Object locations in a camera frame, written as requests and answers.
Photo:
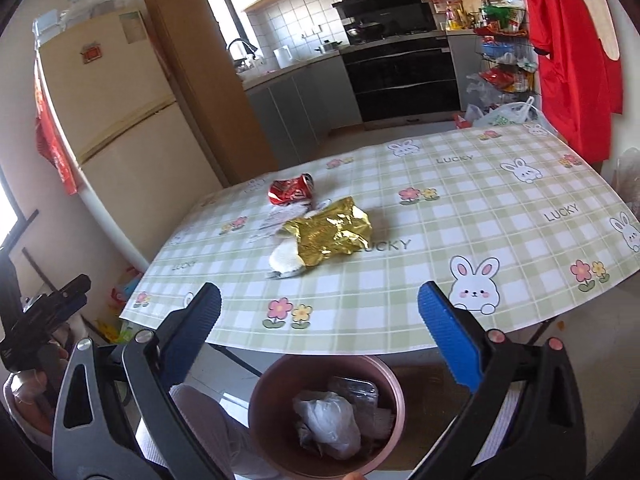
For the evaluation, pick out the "white foam tray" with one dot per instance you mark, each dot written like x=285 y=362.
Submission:
x=284 y=261

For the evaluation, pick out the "white plastic bag on floor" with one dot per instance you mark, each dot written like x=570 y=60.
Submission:
x=515 y=113

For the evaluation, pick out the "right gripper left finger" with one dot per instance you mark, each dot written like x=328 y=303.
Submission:
x=92 y=438

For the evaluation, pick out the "white paper receipt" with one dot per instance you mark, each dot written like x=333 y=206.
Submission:
x=278 y=215

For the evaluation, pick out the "checkered bunny tablecloth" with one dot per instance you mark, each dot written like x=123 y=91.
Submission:
x=508 y=221

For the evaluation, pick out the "brown plastic trash bin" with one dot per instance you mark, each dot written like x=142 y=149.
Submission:
x=272 y=418

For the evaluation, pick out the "grey kitchen base cabinets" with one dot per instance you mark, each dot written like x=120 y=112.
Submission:
x=299 y=107

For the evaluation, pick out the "crushed red soda can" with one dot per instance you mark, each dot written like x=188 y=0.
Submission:
x=288 y=191

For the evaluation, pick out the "steel cooking pot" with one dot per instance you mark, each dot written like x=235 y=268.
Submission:
x=329 y=46

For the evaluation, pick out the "white electric kettle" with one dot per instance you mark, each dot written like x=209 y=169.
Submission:
x=284 y=57

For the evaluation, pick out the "person's left hand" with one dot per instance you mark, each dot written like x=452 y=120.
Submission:
x=28 y=406

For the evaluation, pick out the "black stove oven unit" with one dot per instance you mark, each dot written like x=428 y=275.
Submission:
x=398 y=61

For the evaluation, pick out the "red hanging apron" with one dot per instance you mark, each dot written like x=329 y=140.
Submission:
x=580 y=71

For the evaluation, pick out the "dark wrapper in bin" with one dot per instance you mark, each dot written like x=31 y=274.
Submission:
x=374 y=422

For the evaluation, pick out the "wire storage rack with snacks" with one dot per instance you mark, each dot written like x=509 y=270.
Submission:
x=508 y=63

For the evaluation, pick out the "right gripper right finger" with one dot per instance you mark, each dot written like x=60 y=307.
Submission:
x=524 y=418

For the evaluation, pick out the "beige refrigerator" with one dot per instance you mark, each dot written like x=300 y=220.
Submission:
x=138 y=164

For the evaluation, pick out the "red hanging decoration on fridge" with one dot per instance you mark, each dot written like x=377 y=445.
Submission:
x=48 y=141

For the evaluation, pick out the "gold foil wrapper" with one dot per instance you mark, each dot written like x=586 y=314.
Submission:
x=341 y=228

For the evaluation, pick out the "white plastic bag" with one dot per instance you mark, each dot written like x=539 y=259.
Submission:
x=515 y=113
x=326 y=425

